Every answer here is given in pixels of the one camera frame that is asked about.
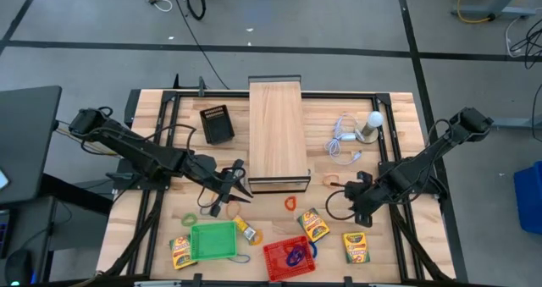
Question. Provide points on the black computer mouse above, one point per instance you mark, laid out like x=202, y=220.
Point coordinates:
x=18, y=268

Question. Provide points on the red plastic basket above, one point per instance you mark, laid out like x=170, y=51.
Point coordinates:
x=275, y=270

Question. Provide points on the blue ball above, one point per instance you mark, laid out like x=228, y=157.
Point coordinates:
x=314, y=250

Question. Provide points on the black plastic basket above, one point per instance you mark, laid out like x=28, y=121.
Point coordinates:
x=218, y=128

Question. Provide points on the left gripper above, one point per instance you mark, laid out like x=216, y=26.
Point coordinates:
x=211, y=174

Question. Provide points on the purple coil wristband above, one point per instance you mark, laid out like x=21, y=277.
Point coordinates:
x=289, y=259

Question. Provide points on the black table clamp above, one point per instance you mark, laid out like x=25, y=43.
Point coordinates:
x=197, y=280
x=178, y=83
x=348, y=281
x=202, y=86

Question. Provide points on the green plastic basket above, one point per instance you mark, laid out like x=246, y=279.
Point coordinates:
x=213, y=240

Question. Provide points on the red-orange coil wristband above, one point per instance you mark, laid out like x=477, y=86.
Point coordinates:
x=286, y=203

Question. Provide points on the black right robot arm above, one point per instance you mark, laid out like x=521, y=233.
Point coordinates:
x=423, y=164

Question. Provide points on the blue plastic bin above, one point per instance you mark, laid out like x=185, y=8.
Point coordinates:
x=529, y=198

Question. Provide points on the small yellow white packet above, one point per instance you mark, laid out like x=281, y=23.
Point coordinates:
x=245, y=227

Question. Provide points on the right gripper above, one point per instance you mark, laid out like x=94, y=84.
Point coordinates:
x=368, y=198

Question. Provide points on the grey desk foot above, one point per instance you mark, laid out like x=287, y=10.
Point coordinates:
x=516, y=123

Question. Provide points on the black aluminium frame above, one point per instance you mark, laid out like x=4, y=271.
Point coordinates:
x=339, y=95

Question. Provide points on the bulb lamp on wooden base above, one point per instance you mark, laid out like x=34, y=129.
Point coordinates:
x=374, y=119

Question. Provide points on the thin orange rubber band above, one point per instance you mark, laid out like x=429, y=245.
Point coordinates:
x=330, y=175
x=227, y=211
x=211, y=199

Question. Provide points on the Crayola crayon box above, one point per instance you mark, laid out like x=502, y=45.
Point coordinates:
x=357, y=250
x=180, y=253
x=313, y=225

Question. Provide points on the yellow patterned ball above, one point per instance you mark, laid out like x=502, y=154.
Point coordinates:
x=260, y=237

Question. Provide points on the black corner plate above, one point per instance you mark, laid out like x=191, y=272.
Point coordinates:
x=131, y=107

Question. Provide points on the lit screen device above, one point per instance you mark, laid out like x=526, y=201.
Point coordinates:
x=2, y=179

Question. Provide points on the silver aluminium bar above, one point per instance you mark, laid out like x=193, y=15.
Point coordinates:
x=156, y=284

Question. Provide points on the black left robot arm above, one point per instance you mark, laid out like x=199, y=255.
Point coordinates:
x=139, y=151

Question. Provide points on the grey desk leg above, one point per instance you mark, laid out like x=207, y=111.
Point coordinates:
x=508, y=12

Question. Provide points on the green coil wristband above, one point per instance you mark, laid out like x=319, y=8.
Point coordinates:
x=183, y=220

